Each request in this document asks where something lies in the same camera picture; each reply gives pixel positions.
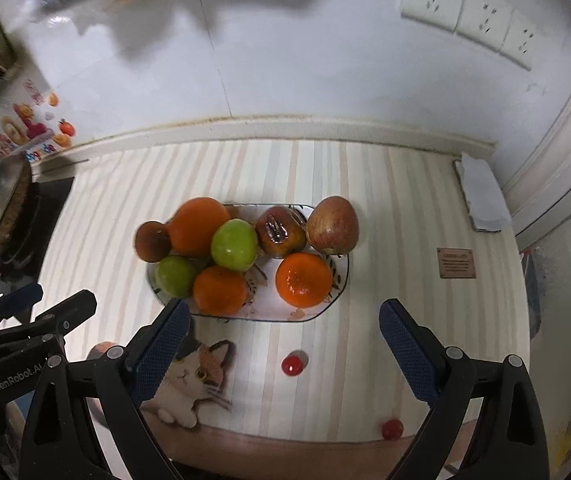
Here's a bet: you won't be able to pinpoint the black cooktop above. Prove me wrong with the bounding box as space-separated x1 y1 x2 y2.
0 176 75 282

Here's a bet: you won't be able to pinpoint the red and green apple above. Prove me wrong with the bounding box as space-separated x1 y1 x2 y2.
306 196 359 256

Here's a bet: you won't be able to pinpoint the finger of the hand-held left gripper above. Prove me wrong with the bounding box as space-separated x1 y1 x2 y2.
29 289 98 343
0 282 45 334

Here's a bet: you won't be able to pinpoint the striped cat print tablecloth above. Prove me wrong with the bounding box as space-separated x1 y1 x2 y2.
25 139 535 476

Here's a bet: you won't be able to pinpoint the small orange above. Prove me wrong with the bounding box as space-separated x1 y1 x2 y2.
275 252 333 309
192 266 249 315

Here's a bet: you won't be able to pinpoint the colourful wall stickers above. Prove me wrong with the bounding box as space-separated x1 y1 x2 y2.
0 77 76 162

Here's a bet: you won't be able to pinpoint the brown round fruit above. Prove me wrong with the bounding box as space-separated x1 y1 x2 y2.
134 221 171 263

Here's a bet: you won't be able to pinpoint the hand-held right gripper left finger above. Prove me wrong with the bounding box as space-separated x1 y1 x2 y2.
19 299 192 480

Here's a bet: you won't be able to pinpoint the white folded cloth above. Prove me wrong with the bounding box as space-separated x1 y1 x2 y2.
453 151 513 233

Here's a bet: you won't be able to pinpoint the frosted glass door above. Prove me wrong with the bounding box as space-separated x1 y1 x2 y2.
515 195 571 461

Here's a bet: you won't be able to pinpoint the large orange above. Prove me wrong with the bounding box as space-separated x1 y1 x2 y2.
165 197 232 258

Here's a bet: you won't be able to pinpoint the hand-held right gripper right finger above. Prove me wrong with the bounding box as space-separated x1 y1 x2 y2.
378 298 550 480

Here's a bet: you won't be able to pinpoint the floral oval plate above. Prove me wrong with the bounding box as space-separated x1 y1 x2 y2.
146 203 351 323

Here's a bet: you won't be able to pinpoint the dark red wrinkled apple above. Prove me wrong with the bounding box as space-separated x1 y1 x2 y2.
255 206 308 259

